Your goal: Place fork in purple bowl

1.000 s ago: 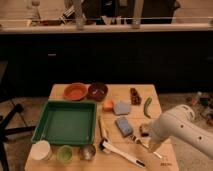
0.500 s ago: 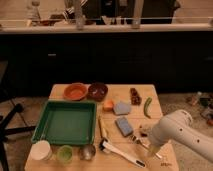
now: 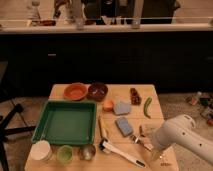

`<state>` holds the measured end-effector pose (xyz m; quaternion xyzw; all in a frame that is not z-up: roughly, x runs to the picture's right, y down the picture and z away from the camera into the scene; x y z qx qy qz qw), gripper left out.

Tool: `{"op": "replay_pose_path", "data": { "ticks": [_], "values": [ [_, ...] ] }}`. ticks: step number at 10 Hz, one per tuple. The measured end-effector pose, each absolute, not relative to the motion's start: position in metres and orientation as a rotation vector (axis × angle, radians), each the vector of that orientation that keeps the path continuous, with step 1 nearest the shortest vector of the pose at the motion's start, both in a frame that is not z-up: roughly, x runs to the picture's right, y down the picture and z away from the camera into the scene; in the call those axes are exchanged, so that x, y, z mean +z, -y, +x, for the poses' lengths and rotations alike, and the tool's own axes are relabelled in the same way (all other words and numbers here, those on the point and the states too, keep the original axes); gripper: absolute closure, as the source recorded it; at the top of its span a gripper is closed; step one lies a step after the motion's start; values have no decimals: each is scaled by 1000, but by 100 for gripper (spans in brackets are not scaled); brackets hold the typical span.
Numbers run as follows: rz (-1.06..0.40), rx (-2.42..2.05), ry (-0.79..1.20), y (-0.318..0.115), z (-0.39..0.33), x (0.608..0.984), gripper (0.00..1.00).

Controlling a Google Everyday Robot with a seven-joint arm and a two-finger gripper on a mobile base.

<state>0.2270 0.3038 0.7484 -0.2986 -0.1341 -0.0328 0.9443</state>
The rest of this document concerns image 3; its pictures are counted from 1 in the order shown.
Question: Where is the wooden handled knife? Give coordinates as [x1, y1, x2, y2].
[98, 116, 108, 139]

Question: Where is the white cup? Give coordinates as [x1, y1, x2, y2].
[30, 140, 52, 161]

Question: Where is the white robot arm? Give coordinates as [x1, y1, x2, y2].
[151, 115, 213, 165]

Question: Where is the green cup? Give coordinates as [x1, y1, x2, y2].
[56, 145, 72, 164]

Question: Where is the small metal cup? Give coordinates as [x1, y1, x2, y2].
[79, 144, 96, 161]

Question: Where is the white dish brush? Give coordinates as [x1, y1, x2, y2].
[99, 139, 146, 168]

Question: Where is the silver metal fork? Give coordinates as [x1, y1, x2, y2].
[130, 135, 153, 151]

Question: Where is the dark red toy food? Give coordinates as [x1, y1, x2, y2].
[130, 88, 142, 105]

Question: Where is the green plastic tray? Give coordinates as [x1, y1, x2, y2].
[31, 101, 97, 146]

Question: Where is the orange bowl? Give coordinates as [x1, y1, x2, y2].
[63, 83, 87, 101]

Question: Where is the green chili pepper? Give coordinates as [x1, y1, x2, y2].
[143, 97, 152, 118]

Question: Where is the blue sponge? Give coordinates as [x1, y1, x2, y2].
[115, 117, 133, 137]

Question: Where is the grey blue cloth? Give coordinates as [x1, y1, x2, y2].
[113, 101, 131, 115]

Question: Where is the purple bowl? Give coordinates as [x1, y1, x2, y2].
[87, 82, 108, 102]

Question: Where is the black office chair base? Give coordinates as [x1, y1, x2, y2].
[0, 102, 37, 171]

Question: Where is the clear plastic bottle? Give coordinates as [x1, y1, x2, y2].
[27, 0, 41, 26]

